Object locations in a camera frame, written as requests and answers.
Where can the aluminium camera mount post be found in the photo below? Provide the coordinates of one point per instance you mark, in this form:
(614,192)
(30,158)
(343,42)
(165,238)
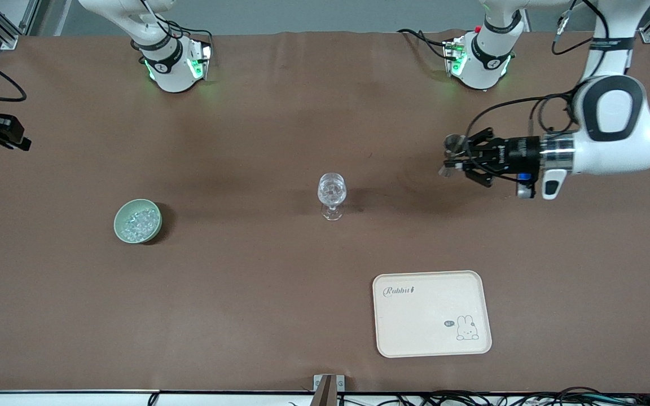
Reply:
(328,392)

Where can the clear crystal wine glass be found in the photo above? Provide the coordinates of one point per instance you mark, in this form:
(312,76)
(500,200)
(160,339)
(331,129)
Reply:
(332,192)

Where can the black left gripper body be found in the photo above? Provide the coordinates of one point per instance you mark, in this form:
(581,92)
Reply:
(518,154)

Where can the cream rabbit print tray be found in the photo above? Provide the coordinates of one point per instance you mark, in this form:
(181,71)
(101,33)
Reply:
(426,321)

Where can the white table edge strip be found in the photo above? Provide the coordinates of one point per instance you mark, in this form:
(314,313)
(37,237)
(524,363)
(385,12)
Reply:
(77,399)

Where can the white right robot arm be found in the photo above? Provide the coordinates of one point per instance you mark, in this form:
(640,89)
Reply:
(172,73)

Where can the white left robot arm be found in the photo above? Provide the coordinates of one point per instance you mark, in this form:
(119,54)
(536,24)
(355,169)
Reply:
(613,152)

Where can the clear ice cubes pile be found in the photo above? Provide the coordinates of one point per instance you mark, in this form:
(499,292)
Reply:
(140,223)

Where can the brown table cover mat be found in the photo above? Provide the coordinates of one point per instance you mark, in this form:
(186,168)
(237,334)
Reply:
(246,141)

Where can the pale green ceramic bowl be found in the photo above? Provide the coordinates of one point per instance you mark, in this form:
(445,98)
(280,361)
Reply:
(117,226)

